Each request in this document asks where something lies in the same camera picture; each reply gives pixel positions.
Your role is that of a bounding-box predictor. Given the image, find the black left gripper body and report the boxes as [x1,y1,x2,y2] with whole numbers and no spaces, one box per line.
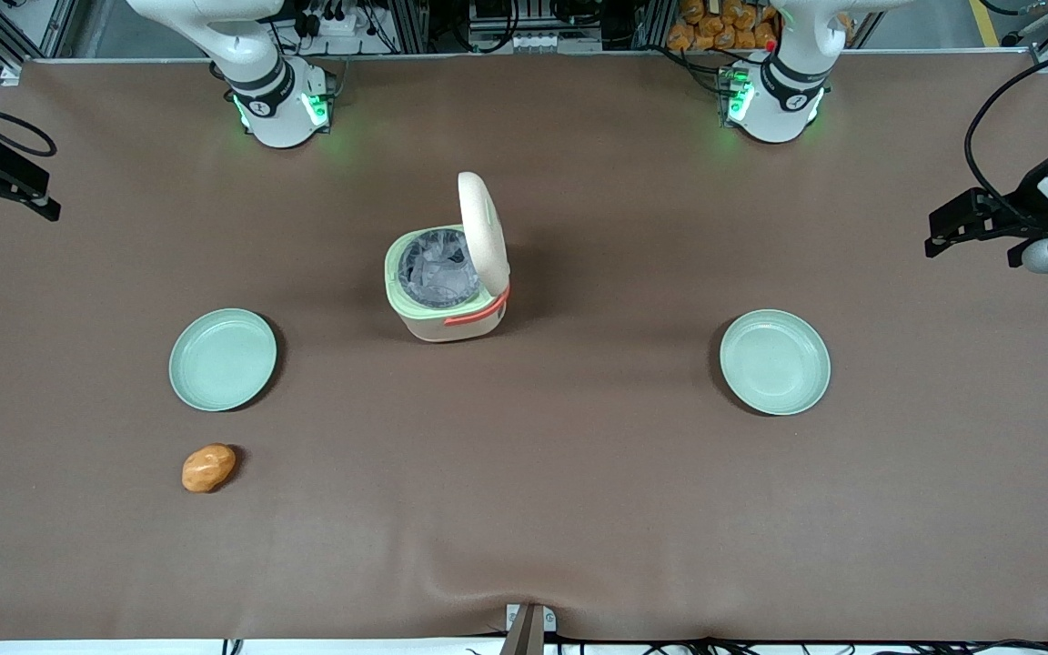
[929,186,1048,247]

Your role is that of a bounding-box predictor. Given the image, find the beige rice cooker orange handle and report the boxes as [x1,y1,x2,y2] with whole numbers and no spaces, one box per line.
[385,171,512,344]

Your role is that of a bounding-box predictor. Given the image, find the pale green round plate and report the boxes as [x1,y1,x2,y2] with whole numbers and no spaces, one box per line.
[719,309,831,417]
[168,308,278,413]

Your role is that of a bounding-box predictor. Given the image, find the orange-brown bread roll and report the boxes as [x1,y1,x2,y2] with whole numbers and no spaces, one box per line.
[181,443,237,494]

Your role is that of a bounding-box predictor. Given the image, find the bag of orange buns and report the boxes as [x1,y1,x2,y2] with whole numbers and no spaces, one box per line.
[667,0,781,53]

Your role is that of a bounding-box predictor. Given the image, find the brown table mat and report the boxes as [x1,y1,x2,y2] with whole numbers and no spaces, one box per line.
[0,50,1048,643]

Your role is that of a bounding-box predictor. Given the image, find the white power strip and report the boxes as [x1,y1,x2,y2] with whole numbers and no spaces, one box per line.
[468,25,604,55]

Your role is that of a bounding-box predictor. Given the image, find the metal table clamp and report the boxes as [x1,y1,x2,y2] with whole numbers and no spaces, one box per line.
[500,602,558,655]

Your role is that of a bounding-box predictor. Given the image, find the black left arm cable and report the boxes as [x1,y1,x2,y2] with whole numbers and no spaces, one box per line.
[963,41,1048,228]

